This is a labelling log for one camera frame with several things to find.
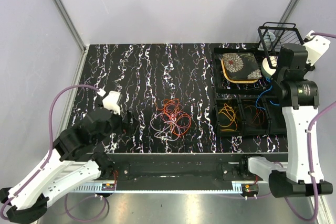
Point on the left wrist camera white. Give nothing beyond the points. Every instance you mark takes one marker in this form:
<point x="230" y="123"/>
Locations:
<point x="110" y="100"/>

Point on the black wire dish rack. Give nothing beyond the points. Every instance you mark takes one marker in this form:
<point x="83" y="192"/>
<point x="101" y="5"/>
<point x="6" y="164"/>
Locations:
<point x="285" y="33"/>

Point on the black bin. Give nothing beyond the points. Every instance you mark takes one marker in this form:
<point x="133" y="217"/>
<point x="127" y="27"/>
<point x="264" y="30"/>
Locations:
<point x="255" y="116"/>
<point x="229" y="117"/>
<point x="276" y="118"/>

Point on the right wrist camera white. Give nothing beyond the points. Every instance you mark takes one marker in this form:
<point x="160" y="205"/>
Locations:
<point x="316" y="46"/>

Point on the black bin left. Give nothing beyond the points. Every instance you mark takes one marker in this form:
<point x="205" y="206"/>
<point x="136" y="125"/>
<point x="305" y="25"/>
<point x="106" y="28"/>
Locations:
<point x="229" y="117"/>

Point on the left aluminium frame post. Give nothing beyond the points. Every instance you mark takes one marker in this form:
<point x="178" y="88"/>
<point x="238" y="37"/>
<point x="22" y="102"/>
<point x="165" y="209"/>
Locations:
<point x="69" y="24"/>

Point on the aluminium rail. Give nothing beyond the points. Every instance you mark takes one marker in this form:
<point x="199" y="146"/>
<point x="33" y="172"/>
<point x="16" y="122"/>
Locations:
<point x="165" y="185"/>

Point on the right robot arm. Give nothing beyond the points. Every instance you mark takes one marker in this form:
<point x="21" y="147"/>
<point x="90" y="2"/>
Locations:
<point x="299" y="102"/>

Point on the white plate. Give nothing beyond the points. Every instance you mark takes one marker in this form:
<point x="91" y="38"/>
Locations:
<point x="266" y="71"/>

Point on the black marble pattern mat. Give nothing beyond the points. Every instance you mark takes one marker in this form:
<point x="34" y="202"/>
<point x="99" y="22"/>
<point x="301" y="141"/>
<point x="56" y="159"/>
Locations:
<point x="148" y="74"/>

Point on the black bin middle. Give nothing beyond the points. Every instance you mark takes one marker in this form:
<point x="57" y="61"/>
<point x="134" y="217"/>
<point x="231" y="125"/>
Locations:
<point x="255" y="116"/>

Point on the black bin right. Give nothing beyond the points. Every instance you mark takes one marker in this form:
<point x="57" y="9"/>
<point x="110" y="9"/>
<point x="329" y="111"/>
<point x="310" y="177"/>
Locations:
<point x="276" y="118"/>

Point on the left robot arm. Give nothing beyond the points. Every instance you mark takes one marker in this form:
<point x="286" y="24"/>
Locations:
<point x="41" y="188"/>

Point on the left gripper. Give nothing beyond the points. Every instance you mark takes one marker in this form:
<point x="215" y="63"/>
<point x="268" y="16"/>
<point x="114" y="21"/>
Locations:
<point x="130" y="127"/>

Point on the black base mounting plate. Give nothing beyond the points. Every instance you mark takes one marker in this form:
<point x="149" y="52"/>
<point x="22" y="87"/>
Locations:
<point x="165" y="164"/>

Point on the white cup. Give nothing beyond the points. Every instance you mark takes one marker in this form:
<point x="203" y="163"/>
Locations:
<point x="269" y="39"/>

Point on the floral black cushion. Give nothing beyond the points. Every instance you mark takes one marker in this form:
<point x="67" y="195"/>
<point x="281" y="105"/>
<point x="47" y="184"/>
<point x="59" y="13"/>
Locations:
<point x="240" y="68"/>

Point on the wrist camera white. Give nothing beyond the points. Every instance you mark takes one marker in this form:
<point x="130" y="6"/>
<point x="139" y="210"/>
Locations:
<point x="316" y="46"/>
<point x="110" y="100"/>

